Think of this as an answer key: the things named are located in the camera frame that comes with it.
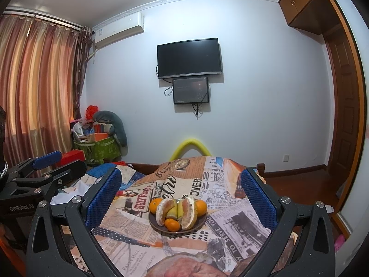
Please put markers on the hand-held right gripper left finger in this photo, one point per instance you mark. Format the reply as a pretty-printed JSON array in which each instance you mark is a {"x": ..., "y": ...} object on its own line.
[{"x": 103, "y": 199}]

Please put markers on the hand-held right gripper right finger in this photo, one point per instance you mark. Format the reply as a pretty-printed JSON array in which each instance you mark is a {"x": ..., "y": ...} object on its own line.
[{"x": 256, "y": 199}]

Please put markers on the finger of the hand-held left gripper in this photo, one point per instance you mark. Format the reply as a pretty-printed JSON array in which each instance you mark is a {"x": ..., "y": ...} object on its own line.
[
  {"x": 46, "y": 158},
  {"x": 66, "y": 169}
]

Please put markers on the large orange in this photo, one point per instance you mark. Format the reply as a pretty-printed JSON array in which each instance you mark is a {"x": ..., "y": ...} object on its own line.
[{"x": 155, "y": 205}]

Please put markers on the medium orange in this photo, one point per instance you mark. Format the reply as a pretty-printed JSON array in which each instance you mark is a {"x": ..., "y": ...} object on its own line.
[{"x": 201, "y": 207}]

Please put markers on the peeled pomelo piece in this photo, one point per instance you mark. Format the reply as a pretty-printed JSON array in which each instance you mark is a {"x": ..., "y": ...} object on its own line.
[
  {"x": 188, "y": 213},
  {"x": 163, "y": 212}
]

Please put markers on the dark brown plate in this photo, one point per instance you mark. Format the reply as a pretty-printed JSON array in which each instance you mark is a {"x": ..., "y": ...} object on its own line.
[{"x": 199, "y": 222}]

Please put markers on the small tangerine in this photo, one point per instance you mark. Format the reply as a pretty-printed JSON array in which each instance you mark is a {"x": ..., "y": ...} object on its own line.
[{"x": 173, "y": 226}]

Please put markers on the red box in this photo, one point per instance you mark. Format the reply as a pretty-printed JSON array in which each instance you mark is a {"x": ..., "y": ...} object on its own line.
[{"x": 73, "y": 155}]

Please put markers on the white cloth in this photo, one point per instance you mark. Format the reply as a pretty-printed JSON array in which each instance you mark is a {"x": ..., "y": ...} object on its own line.
[{"x": 69, "y": 196}]

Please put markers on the blue patterned quilt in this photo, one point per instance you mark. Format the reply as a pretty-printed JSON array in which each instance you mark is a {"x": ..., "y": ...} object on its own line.
[{"x": 129, "y": 176}]

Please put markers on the green patterned box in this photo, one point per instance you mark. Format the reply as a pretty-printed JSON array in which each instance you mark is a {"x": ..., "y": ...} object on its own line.
[{"x": 98, "y": 151}]

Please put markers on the white plastic item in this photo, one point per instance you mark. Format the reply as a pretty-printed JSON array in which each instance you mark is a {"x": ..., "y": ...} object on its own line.
[{"x": 78, "y": 131}]

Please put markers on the orange box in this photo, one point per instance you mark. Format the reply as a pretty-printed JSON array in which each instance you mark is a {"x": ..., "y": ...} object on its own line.
[{"x": 99, "y": 137}]

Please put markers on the red plastic bag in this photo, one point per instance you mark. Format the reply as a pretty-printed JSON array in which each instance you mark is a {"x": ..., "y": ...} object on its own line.
[{"x": 91, "y": 111}]

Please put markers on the grey plush pillow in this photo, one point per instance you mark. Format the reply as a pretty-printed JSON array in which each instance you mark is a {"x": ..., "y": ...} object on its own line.
[{"x": 115, "y": 124}]

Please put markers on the striped orange curtain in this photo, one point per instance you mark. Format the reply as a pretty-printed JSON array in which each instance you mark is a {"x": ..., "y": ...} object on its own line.
[{"x": 37, "y": 78}]

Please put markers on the yellow foam tube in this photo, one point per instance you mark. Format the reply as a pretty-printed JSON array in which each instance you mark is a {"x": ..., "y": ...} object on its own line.
[{"x": 190, "y": 142}]

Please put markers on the newspaper print tablecloth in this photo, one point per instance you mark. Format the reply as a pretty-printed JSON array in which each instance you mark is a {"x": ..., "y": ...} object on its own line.
[{"x": 184, "y": 251}]

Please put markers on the pink slipper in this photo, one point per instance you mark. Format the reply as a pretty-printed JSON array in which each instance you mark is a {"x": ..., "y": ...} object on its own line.
[{"x": 339, "y": 242}]

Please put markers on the brown patterned curtain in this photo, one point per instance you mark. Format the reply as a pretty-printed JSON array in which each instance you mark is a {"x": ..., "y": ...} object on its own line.
[{"x": 82, "y": 63}]

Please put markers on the brown wooden door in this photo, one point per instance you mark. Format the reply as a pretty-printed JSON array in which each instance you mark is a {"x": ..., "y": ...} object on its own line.
[{"x": 346, "y": 106}]

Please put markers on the white air conditioner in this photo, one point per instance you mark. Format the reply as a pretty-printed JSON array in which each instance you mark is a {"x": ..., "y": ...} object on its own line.
[{"x": 119, "y": 31}]

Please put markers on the wooden overhead cabinet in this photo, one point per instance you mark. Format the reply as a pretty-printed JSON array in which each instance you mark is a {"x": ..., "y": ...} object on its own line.
[{"x": 302, "y": 3}]

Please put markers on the dark wooden bed frame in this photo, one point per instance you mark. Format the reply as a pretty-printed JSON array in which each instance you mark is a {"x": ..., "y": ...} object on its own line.
[{"x": 144, "y": 168}]

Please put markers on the small wall monitor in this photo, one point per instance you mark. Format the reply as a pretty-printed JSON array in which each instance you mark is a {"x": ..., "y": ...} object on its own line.
[{"x": 190, "y": 91}]

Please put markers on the curtain rail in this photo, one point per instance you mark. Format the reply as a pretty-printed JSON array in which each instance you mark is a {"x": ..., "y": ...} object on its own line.
[{"x": 43, "y": 17}]

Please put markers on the black wall television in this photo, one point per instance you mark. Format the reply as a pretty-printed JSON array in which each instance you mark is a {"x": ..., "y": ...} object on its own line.
[{"x": 188, "y": 57}]

